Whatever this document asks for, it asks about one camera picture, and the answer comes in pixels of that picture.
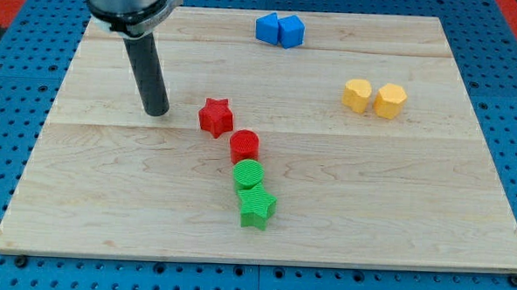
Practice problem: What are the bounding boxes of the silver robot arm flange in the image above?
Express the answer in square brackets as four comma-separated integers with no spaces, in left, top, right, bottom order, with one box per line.
[86,0,183,40]

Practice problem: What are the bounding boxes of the red cylinder block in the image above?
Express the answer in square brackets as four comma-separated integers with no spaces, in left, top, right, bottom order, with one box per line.
[229,129,259,164]

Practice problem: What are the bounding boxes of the green cylinder block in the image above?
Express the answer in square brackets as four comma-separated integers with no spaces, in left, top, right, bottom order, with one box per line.
[232,159,265,191]

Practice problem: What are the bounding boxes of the wooden board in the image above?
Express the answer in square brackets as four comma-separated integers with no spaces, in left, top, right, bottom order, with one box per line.
[0,7,517,273]

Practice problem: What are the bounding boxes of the red star block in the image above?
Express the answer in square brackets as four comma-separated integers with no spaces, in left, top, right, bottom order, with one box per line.
[198,98,233,139]

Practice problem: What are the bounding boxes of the green star block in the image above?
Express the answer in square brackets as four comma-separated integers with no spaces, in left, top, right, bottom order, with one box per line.
[238,183,277,231]

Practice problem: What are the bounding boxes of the yellow heart block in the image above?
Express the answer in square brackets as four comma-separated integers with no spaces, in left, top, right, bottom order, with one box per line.
[341,79,372,114]

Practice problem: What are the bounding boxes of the blue triangular block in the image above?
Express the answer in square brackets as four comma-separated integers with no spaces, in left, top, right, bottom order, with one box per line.
[255,13,279,45]

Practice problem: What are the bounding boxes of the blue cube block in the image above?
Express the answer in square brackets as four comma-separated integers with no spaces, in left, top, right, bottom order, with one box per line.
[278,15,305,48]

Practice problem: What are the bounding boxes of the yellow hexagon block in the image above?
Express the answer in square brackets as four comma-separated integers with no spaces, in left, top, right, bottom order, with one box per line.
[373,83,408,120]

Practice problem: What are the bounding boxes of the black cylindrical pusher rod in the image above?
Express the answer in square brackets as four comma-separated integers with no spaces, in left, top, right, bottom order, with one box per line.
[123,33,169,117]

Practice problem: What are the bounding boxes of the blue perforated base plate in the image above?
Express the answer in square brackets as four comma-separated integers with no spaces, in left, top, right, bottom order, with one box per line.
[0,0,517,290]

